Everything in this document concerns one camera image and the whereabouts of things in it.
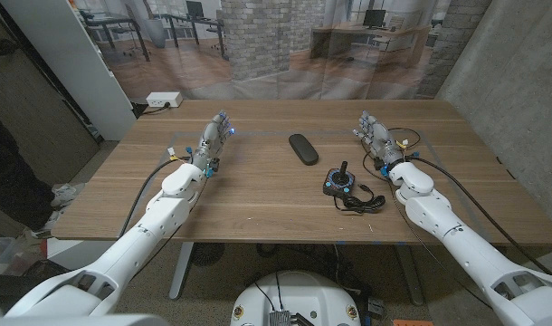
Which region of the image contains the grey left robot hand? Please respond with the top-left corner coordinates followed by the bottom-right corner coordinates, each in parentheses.
top-left (192, 110), bottom-right (236, 173)

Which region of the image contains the black joystick with blue ring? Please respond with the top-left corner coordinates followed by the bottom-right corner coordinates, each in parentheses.
top-left (322, 160), bottom-right (357, 198)

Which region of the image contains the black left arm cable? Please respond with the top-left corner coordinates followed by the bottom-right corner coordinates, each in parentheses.
top-left (119, 155), bottom-right (192, 239)

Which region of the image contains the clear plastic bin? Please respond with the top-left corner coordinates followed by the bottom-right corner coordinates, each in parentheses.
top-left (0, 235), bottom-right (47, 275)

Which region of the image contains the coiled black joystick cable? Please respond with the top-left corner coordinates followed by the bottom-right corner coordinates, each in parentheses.
top-left (333, 183), bottom-right (387, 216)

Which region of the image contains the white cabinet panel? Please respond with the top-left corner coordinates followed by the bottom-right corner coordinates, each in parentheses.
top-left (0, 0), bottom-right (138, 142)

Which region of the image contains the grey table leg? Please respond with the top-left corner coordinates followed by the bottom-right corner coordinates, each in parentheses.
top-left (393, 244), bottom-right (425, 307)
top-left (168, 242), bottom-right (195, 302)

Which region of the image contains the black bag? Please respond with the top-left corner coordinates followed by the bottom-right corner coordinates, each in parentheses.
top-left (0, 260), bottom-right (73, 314)

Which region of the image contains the black door handle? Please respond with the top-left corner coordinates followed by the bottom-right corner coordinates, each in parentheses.
top-left (0, 38), bottom-right (20, 58)

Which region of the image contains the black round fan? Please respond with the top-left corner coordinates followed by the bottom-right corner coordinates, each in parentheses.
top-left (190, 243), bottom-right (226, 268)

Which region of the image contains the white power strip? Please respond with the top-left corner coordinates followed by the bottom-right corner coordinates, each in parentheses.
top-left (146, 91), bottom-right (184, 109)

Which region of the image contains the printed office backdrop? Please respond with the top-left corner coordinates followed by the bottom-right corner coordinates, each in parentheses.
top-left (70, 0), bottom-right (492, 101)

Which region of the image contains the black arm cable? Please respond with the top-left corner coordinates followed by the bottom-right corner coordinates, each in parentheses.
top-left (119, 155), bottom-right (192, 239)
top-left (409, 155), bottom-right (552, 278)

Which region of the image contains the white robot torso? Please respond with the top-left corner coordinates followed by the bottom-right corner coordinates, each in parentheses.
top-left (230, 270), bottom-right (363, 326)

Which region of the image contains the black glasses case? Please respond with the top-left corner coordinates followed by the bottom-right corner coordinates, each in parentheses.
top-left (288, 133), bottom-right (320, 167)

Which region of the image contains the thin black USB cable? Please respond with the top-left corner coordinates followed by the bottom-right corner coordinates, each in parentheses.
top-left (361, 127), bottom-right (423, 183)

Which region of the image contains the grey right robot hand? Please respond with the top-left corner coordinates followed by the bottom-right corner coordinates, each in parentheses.
top-left (352, 110), bottom-right (406, 170)

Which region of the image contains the person in dark trousers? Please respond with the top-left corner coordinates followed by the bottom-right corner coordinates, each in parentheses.
top-left (0, 99), bottom-right (87, 233)

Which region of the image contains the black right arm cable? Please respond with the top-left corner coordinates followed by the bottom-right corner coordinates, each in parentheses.
top-left (409, 155), bottom-right (552, 278)

